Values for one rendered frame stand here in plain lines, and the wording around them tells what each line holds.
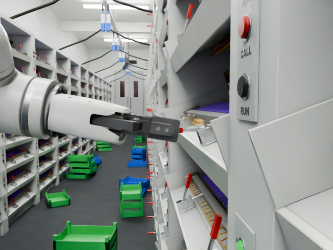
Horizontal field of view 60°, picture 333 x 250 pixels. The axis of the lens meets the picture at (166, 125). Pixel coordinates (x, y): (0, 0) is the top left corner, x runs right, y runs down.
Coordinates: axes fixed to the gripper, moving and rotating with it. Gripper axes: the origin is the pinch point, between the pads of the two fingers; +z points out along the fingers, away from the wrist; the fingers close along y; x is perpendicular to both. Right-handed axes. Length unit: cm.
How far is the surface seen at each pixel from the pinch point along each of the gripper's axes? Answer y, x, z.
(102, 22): -356, 102, -75
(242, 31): 21.0, 9.3, 2.7
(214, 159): 10.3, -1.8, 5.3
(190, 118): -25.8, 1.5, 7.9
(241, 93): 21.0, 4.9, 3.5
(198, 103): -44.3, 6.1, 12.6
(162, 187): -114, -40, 14
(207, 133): 1.0, 0.4, 6.3
